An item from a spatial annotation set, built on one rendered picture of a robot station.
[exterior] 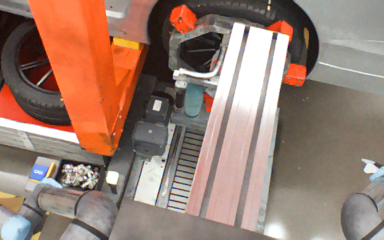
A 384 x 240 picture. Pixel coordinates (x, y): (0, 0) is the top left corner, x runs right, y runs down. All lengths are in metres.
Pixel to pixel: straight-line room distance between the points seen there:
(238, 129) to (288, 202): 2.19
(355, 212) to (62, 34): 0.99
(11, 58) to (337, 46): 1.65
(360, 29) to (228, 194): 1.46
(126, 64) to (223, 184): 1.74
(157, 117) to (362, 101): 1.46
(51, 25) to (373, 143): 2.26
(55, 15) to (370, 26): 1.21
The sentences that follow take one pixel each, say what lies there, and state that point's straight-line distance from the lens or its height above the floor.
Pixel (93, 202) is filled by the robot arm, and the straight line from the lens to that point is 1.21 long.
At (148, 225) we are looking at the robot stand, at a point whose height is 2.03.
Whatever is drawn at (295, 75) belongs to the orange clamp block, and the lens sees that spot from 2.11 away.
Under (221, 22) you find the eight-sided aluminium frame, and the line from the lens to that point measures 1.94.
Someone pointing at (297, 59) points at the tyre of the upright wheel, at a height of 0.91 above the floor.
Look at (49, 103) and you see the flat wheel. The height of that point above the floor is 0.50.
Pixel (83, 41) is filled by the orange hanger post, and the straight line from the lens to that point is 1.44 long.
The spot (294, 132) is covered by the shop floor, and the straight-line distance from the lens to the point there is 2.99.
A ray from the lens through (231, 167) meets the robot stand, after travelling 0.61.
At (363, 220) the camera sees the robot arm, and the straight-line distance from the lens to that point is 1.36.
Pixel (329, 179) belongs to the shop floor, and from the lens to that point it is 2.93.
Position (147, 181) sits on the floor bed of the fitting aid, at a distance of 2.66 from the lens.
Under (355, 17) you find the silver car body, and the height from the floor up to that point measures 1.24.
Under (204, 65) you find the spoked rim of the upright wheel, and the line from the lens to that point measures 2.32.
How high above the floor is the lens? 2.59
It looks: 59 degrees down
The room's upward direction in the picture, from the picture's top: 10 degrees clockwise
